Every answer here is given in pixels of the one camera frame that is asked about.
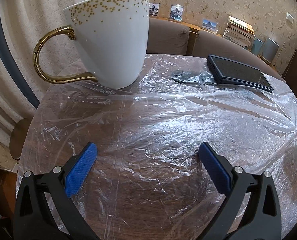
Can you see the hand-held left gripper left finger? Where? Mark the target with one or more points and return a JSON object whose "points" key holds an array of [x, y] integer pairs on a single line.
{"points": [[81, 170]]}

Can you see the white wall switch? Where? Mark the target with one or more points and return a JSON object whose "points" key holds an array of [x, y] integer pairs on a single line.
{"points": [[290, 17]]}

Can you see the photo frame with standing person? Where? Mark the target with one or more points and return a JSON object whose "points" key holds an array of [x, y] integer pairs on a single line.
{"points": [[154, 10]]}

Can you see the round wooden stool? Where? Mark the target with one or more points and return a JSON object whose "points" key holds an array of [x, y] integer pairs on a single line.
{"points": [[18, 138]]}

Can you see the black flat case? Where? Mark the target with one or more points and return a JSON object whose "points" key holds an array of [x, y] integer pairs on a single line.
{"points": [[238, 70]]}

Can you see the photo frame with building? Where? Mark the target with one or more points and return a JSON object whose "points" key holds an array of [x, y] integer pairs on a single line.
{"points": [[209, 25]]}

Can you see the beige striped curtain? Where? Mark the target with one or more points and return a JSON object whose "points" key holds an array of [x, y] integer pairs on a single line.
{"points": [[26, 17]]}

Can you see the large grey cylinder speaker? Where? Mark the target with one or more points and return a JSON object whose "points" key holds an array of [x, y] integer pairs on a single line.
{"points": [[270, 50]]}

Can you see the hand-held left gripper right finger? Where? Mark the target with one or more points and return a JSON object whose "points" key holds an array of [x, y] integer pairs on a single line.
{"points": [[216, 167]]}

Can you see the small blue cylinder speaker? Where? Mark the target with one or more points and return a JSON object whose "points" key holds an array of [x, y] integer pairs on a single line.
{"points": [[257, 47]]}

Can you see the photo frame with seated person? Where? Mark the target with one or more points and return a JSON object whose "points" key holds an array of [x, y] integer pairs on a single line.
{"points": [[176, 12]]}

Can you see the brown upholstered chair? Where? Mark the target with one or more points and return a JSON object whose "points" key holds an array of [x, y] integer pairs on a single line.
{"points": [[168, 36], [208, 42]]}

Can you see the stack of books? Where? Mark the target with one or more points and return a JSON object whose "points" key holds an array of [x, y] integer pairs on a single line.
{"points": [[238, 32]]}

